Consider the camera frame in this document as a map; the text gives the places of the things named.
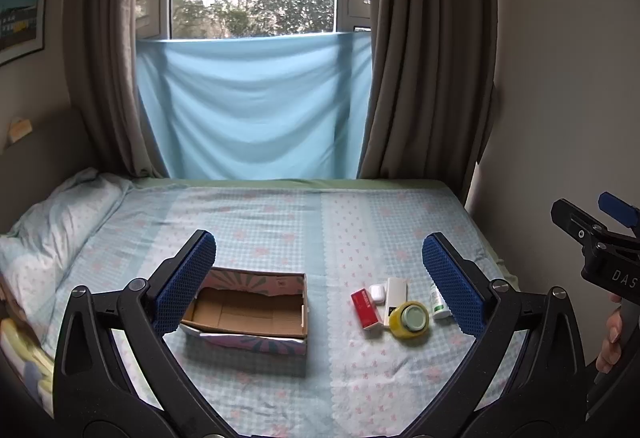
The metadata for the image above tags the light blue hanging cloth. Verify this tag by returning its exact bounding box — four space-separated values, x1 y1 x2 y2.
135 31 374 180

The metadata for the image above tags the grey padded headboard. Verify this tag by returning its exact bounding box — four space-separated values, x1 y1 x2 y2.
0 108 103 237

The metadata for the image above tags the white remote control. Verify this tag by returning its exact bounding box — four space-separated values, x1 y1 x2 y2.
382 277 408 326

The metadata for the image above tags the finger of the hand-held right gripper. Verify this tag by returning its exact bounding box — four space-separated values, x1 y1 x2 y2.
598 191 640 237
551 199 609 245

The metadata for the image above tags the checked floral bed sheet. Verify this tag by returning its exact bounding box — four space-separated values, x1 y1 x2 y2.
0 177 528 438

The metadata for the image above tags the small red box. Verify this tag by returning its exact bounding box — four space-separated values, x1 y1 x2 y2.
351 289 385 332

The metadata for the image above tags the checked pillow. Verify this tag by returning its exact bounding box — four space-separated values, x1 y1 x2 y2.
0 167 134 301

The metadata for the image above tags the yellowish tape roll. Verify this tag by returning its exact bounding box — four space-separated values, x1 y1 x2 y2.
388 301 432 342

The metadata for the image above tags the yellow cloth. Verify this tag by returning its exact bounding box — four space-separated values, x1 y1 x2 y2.
0 318 54 415

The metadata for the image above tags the small tan item on headboard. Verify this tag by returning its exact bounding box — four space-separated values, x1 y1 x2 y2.
9 117 33 142

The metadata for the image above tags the cardboard box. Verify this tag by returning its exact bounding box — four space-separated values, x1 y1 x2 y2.
180 267 308 354

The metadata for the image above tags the white pill bottle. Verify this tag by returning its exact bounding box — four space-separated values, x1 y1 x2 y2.
429 282 454 320

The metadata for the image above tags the framed wall picture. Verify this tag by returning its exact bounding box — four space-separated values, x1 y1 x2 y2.
0 0 52 66

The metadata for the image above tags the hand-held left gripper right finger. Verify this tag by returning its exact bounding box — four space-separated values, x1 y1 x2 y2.
414 232 587 434

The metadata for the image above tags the person's right hand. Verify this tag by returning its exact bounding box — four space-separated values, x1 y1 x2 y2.
596 307 624 374

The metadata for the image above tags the jar with pale green lid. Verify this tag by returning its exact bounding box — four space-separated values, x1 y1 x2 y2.
401 305 430 333

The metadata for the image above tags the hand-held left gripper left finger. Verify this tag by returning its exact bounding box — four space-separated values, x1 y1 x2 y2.
52 229 222 434

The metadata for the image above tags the brown curtain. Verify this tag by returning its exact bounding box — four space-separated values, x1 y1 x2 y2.
357 0 501 219
62 0 174 179

